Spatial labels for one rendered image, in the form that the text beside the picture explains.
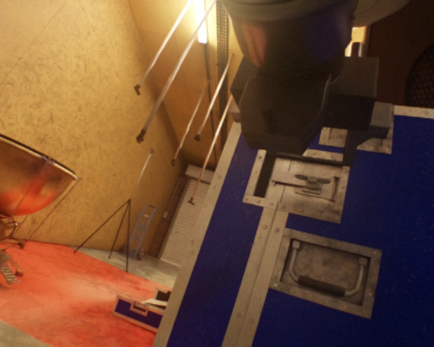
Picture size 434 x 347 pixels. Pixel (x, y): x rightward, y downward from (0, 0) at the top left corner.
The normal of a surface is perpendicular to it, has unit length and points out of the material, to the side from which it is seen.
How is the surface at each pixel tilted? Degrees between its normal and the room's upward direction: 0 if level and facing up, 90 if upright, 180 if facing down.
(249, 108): 90
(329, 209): 90
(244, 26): 153
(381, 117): 90
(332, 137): 90
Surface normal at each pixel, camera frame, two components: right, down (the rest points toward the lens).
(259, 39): -0.54, 0.82
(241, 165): -0.31, -0.42
